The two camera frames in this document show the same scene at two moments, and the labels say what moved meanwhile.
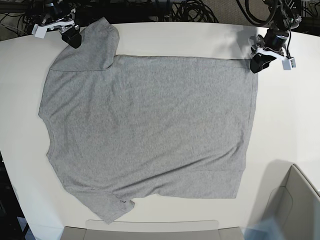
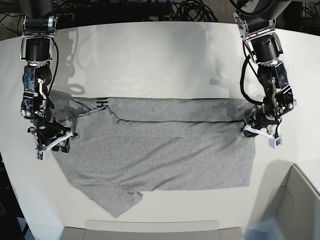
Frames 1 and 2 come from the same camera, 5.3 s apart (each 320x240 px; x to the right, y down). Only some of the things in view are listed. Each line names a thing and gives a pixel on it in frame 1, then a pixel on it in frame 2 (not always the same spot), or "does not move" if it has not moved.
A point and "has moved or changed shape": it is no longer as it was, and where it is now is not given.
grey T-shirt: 120,128 has moved or changed shape
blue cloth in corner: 270,229 does not move
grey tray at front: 152,229 does not move
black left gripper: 70,33 to 46,130
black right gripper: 272,44 to 260,117
